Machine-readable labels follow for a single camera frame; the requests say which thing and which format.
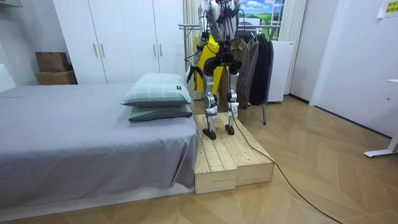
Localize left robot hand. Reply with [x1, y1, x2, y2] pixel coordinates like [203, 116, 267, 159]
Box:
[185, 63, 205, 85]

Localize robot legs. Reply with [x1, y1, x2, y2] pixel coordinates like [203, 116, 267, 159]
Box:
[201, 52, 243, 141]

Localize yellow garment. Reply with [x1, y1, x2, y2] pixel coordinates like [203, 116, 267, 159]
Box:
[193, 34, 225, 95]

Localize light green pillow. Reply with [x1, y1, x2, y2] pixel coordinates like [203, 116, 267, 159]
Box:
[120, 72, 193, 108]

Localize dark green pillow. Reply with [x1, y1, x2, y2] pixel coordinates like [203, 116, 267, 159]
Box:
[128, 104, 193, 123]

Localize brown garment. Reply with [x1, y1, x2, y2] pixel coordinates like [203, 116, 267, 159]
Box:
[217, 38, 251, 113]

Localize robot body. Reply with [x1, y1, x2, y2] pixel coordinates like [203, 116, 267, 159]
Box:
[198, 0, 243, 62]

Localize grey garment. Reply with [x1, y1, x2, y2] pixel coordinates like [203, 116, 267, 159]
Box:
[237, 36, 261, 108]

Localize black garment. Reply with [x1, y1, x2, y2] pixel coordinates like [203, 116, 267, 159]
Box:
[248, 33, 275, 106]

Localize white wardrobe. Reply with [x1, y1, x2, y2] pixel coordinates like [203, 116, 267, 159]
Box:
[52, 0, 187, 85]

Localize metal clothes rack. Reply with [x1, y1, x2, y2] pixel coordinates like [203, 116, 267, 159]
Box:
[178, 23, 282, 126]

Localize white cabinet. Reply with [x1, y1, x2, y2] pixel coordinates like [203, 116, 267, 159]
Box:
[267, 40, 295, 104]

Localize wooden step platform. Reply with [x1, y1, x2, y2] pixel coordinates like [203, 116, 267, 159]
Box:
[216, 111, 275, 187]
[193, 113, 239, 195]

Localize cream curtain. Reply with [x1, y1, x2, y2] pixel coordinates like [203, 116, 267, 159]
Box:
[277, 0, 308, 96]

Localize grey bed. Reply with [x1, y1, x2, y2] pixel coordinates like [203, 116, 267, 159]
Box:
[0, 81, 200, 222]

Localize wide cardboard box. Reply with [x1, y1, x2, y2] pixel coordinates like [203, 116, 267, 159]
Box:
[35, 70, 78, 86]

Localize small cardboard box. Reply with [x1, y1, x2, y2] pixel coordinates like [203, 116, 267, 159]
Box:
[34, 51, 72, 73]

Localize yellow paper sign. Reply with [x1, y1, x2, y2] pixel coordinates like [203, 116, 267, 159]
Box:
[376, 0, 398, 19]

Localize landscape wall poster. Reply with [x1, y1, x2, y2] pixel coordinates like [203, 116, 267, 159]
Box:
[238, 0, 285, 42]

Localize black floor cable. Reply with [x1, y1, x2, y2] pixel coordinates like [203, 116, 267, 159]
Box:
[228, 63, 345, 224]

